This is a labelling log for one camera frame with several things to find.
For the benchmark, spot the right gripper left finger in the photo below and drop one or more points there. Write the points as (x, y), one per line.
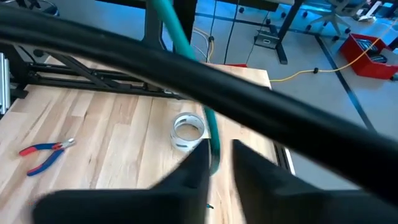
(140, 208)

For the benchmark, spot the white tape roll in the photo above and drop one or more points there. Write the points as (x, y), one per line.
(183, 147)

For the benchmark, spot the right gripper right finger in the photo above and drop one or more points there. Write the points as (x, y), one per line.
(295, 208)

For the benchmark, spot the office chair base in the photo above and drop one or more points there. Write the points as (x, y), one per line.
(334, 15)

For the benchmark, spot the black aluminium table frame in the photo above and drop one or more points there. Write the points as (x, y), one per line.
(18, 68)

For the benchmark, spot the grey floor box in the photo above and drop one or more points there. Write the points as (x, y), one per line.
(266, 40)

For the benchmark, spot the red floor bin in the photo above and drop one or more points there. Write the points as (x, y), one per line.
(367, 67)

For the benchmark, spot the silver aluminium rail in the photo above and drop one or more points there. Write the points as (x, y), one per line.
(3, 84)

